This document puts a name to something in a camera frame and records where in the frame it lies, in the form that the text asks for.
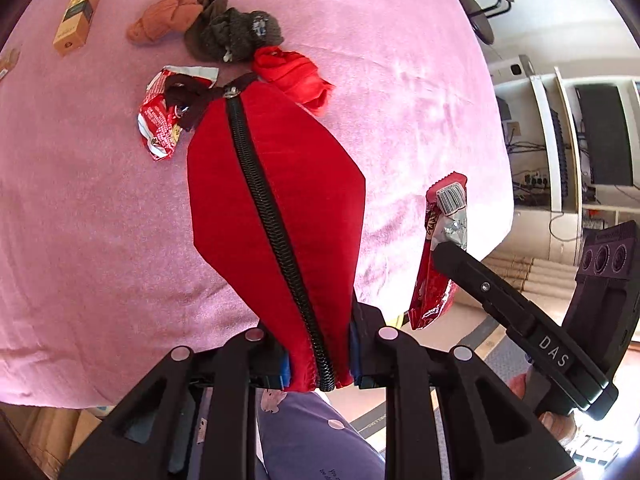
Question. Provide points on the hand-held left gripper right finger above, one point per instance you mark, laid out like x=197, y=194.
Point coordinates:
x=355, y=360

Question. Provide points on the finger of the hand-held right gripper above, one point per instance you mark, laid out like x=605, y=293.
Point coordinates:
x=500, y=295

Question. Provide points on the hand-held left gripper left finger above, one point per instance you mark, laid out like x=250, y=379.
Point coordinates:
x=285, y=375

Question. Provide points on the red candy bar wrapper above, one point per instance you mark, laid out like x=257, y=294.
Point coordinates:
x=432, y=280

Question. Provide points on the red zip pouch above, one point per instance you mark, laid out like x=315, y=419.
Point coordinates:
x=300, y=185

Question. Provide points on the tan cardboard box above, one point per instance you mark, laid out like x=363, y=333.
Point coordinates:
x=77, y=15

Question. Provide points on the person's right hand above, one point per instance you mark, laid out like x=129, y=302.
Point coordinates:
x=557, y=425

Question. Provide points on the rolled beige mats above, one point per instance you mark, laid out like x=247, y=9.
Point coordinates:
x=540, y=275

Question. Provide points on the blue grey patterned rug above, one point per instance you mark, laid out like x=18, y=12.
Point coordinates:
x=495, y=355

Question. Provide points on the person's leg in purple pants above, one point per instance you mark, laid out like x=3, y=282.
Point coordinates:
x=310, y=440

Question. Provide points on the white power strip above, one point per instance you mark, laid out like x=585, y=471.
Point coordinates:
x=534, y=180

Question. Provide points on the black monitor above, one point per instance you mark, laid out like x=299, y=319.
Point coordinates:
x=605, y=135

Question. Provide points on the white shelf unit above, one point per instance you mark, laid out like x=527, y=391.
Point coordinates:
x=550, y=125

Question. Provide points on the pink blanket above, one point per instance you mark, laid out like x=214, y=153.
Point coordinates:
x=100, y=210

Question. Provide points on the cardboard carton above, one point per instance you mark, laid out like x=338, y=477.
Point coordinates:
x=40, y=440

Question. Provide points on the crumpled red wrapper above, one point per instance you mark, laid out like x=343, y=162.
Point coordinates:
x=157, y=125

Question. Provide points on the black chair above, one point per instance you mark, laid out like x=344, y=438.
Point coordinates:
x=485, y=7

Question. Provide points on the red cloth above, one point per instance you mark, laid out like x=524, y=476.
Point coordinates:
x=290, y=75

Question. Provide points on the dark grey sock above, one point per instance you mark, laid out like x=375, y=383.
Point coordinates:
x=245, y=32

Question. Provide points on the olive brown sock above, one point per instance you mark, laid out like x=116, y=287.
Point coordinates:
x=202, y=35

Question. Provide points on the orange sock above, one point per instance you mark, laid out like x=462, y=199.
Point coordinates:
x=160, y=20

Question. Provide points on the small tan packet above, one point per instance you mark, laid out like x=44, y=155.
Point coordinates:
x=7, y=62

